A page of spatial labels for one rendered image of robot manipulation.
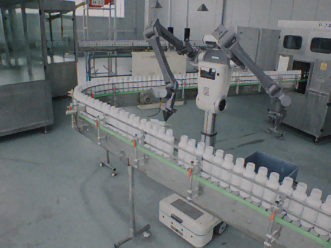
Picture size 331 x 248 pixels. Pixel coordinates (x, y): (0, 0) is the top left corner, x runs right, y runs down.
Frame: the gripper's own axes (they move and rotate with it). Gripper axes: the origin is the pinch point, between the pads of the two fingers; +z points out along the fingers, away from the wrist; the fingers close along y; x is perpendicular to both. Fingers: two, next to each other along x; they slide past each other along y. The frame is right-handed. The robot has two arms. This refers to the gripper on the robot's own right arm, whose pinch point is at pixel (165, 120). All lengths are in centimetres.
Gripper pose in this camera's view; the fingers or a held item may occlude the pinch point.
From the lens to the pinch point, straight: 180.9
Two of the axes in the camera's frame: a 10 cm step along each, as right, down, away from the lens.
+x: 6.5, 1.1, 7.5
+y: 7.1, 2.7, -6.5
